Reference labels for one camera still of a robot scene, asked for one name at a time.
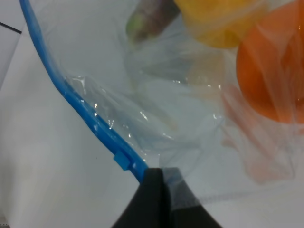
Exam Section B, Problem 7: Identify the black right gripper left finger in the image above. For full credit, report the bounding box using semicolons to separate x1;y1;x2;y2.
113;168;171;228

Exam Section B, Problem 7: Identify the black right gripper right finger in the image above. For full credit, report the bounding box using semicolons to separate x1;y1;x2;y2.
162;168;221;228

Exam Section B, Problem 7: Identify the blue zipper slider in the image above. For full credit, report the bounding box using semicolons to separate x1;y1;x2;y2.
114;151;131;171

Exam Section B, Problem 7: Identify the clear zip bag blue strip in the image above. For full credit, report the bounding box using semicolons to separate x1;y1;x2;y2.
19;0;304;205

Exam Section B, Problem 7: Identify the purple toy eggplant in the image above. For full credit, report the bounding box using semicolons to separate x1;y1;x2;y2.
125;0;180;44

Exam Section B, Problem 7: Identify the orange toy orange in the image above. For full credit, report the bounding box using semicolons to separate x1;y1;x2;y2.
236;0;304;124

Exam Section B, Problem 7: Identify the yellow toy pear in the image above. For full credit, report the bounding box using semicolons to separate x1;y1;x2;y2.
174;0;269;49

